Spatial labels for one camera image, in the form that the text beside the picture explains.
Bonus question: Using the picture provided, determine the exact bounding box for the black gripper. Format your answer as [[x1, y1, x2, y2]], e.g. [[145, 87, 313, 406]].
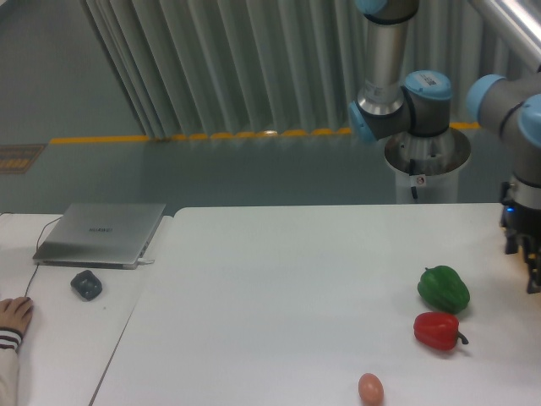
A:
[[500, 177, 540, 294]]

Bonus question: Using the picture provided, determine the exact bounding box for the green bell pepper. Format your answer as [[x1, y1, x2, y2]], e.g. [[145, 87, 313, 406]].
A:
[[417, 265, 470, 315]]

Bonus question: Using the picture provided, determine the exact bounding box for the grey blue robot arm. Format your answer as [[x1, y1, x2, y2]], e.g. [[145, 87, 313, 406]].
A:
[[348, 1, 540, 294]]

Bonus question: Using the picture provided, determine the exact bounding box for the striped sleeve forearm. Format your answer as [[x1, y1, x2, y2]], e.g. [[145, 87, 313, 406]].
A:
[[1, 328, 22, 405]]

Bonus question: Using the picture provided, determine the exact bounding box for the red bell pepper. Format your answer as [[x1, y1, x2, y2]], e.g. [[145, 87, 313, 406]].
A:
[[413, 312, 469, 351]]

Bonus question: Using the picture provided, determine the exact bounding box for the person's hand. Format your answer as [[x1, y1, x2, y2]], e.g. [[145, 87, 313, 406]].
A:
[[0, 297, 34, 337]]

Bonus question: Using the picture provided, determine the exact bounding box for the brown egg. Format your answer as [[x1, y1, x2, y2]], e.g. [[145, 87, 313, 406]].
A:
[[358, 373, 385, 405]]

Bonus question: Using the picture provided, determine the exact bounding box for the silver closed laptop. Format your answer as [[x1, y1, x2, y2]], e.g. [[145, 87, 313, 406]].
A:
[[33, 203, 166, 269]]

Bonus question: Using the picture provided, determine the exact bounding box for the black small gadget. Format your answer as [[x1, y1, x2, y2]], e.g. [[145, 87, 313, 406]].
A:
[[70, 270, 102, 301]]

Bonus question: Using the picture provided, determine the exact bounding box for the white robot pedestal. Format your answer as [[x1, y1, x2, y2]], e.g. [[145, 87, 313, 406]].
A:
[[384, 128, 471, 204]]

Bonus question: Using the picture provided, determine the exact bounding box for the black mouse cable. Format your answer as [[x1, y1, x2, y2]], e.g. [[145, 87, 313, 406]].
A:
[[0, 211, 64, 299]]

